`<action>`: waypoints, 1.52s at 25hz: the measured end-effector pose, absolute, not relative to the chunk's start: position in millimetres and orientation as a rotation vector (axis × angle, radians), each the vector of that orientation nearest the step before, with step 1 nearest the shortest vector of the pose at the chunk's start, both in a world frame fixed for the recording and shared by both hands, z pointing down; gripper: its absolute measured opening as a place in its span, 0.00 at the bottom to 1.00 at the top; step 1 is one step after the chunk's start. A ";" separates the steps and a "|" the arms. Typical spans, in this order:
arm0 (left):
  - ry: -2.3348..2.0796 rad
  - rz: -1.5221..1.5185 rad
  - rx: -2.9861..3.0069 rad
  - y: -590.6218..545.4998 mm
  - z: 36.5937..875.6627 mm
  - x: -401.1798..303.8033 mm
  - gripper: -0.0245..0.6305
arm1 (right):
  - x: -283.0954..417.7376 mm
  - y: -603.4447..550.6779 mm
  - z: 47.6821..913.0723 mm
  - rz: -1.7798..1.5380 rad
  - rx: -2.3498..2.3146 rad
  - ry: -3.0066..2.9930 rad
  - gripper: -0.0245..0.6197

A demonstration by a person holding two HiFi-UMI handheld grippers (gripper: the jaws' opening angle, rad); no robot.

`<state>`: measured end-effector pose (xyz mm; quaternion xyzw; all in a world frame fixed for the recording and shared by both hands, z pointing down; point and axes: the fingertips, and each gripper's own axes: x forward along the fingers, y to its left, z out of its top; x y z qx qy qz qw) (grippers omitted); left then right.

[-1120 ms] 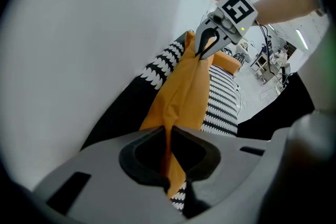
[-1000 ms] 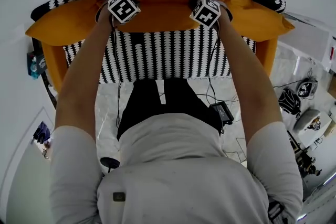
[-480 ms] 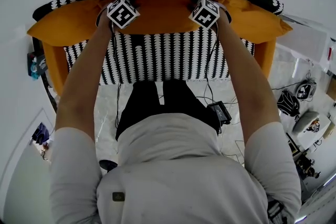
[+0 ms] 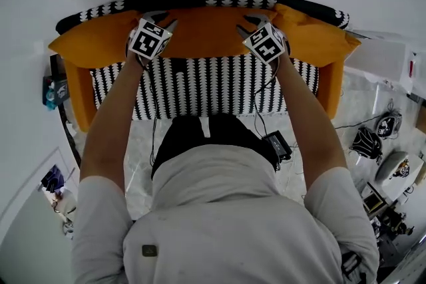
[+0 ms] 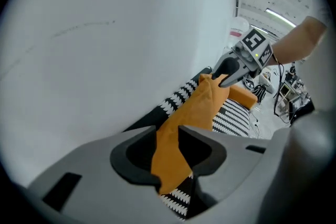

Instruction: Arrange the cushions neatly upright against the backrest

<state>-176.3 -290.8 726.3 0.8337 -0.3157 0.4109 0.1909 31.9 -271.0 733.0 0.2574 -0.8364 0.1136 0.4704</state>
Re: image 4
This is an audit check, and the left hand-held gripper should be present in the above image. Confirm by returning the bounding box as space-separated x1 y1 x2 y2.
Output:
127 10 179 61

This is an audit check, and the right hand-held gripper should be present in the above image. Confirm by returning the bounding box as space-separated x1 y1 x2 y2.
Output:
235 14 292 65

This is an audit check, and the orange cushion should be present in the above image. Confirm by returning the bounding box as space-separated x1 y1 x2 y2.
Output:
48 9 142 70
272 3 362 68
158 6 278 60

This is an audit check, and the person's left forearm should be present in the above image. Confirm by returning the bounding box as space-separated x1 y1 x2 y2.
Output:
79 51 151 184

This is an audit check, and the person's right forearm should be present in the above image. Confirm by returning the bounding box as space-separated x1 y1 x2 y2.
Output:
273 53 350 192

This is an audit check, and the orange sofa armrest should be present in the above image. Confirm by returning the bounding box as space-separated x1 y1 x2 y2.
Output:
316 59 344 120
63 59 101 133

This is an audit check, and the small black electronics box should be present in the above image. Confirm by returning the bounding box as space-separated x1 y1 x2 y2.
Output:
262 130 294 161

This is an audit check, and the black box with teal item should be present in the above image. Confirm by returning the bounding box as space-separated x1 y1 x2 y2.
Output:
42 74 70 111

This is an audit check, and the white cabinet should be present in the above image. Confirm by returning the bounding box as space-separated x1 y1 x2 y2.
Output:
345 30 417 94

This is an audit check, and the black bag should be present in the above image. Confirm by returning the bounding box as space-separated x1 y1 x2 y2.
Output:
350 127 384 162

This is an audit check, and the black white helmet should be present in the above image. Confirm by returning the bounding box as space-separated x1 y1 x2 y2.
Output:
376 110 403 141

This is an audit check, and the purple clothing pile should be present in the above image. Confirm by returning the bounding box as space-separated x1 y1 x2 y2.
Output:
40 164 66 193

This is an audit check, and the brown cardboard box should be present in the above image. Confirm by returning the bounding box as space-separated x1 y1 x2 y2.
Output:
415 107 426 134

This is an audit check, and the person's white shirt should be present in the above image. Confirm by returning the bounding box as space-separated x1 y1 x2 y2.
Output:
70 144 381 284

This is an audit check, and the square framed box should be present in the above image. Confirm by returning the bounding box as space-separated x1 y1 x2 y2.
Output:
361 188 384 214

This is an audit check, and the white low table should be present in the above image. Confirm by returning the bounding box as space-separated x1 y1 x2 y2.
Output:
381 153 426 202

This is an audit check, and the black equipment pile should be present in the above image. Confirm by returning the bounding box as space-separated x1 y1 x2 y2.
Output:
381 205 416 237

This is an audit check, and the thin black cable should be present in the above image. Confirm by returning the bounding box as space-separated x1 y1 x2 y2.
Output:
252 61 284 139

